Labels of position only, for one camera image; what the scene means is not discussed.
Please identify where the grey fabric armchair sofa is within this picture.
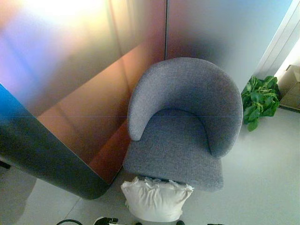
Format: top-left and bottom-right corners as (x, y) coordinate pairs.
(123, 57), (244, 190)

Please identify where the brown cardboard box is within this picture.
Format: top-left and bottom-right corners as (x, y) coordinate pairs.
(280, 64), (300, 110)

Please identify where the white door frame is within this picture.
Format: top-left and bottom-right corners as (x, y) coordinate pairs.
(252, 0), (300, 78)

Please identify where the white pillow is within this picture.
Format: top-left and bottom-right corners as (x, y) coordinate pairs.
(120, 177), (195, 222)

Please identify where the green leafy plant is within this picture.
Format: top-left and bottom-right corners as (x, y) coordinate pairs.
(240, 75), (281, 132)

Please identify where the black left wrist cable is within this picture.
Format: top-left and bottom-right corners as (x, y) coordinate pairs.
(58, 218), (82, 225)

